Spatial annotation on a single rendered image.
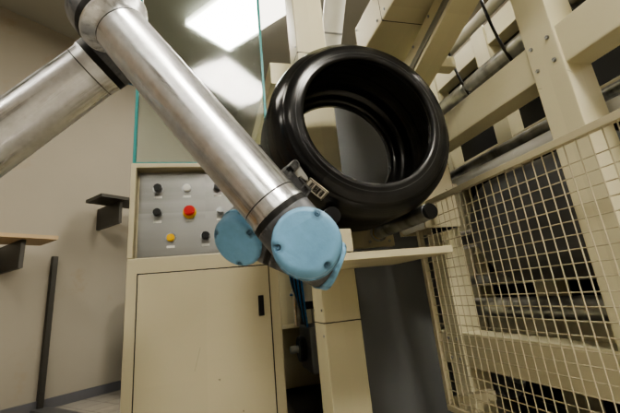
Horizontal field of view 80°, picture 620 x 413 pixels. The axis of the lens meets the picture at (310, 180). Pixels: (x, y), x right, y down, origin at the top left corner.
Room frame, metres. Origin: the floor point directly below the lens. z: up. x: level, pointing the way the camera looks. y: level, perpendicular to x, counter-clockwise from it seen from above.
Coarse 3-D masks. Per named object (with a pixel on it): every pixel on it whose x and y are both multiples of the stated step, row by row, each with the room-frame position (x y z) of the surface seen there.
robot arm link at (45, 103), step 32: (64, 64) 0.59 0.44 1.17; (96, 64) 0.60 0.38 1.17; (0, 96) 0.60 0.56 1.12; (32, 96) 0.59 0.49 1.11; (64, 96) 0.61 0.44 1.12; (96, 96) 0.64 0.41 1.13; (0, 128) 0.60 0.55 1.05; (32, 128) 0.62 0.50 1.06; (64, 128) 0.67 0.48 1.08; (0, 160) 0.63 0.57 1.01
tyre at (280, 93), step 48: (336, 48) 0.93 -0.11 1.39; (288, 96) 0.89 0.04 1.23; (336, 96) 1.20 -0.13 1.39; (384, 96) 1.19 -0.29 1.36; (432, 96) 1.01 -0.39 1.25; (288, 144) 0.89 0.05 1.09; (384, 144) 1.28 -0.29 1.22; (432, 144) 0.99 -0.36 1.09; (336, 192) 0.92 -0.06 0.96; (384, 192) 0.95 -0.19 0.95; (432, 192) 1.03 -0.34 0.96
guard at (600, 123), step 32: (512, 160) 0.92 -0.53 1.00; (448, 192) 1.19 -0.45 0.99; (608, 192) 0.73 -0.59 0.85; (544, 288) 0.93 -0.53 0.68; (608, 288) 0.79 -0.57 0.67; (448, 320) 1.34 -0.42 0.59; (576, 320) 0.88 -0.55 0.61; (448, 384) 1.41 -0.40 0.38; (544, 384) 1.01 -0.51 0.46; (608, 384) 0.85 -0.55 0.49
